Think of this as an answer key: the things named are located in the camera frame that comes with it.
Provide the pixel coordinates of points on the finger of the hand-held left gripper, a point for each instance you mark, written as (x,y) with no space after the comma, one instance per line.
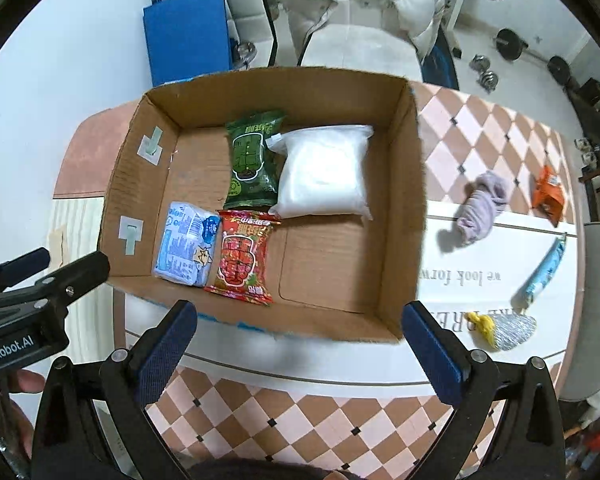
(82,267)
(17,266)

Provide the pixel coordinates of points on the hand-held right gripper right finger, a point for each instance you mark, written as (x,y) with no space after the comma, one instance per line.
(430,355)

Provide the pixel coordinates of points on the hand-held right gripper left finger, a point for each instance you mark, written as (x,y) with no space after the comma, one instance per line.
(166,357)

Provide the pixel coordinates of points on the person's left hand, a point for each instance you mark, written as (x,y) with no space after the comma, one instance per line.
(27,381)

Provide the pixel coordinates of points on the silver scrubber with yellow tuft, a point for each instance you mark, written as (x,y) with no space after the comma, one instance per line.
(510,332)

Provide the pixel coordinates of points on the blue tissue pack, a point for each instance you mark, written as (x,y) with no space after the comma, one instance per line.
(182,247)

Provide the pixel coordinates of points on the red snack packet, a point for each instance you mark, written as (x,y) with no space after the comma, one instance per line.
(240,257)

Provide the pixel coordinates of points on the open cardboard box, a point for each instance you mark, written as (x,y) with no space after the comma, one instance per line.
(325,270)

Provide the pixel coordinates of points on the long light blue packet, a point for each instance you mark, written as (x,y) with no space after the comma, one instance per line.
(545,270)

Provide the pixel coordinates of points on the purple rolled sock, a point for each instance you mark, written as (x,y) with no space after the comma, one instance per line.
(480,205)

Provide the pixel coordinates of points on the grey chair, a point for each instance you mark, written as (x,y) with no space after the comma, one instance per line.
(595,310)

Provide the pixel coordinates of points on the green snack packet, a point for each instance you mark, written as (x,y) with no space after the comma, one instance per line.
(250,160)

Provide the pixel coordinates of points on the orange snack packet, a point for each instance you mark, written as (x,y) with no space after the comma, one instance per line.
(547,192)

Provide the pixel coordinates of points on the white powder plastic bag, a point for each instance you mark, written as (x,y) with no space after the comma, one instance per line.
(320,175)

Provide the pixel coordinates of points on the blue foam mat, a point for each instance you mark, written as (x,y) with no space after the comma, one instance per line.
(185,35)

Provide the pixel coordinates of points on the chrome dumbbells pair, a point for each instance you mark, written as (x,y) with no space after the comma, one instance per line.
(485,72)

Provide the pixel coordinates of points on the dark blue round mat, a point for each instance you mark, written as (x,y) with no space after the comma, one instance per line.
(442,62)

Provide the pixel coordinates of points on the black barbell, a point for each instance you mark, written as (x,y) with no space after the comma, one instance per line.
(507,42)

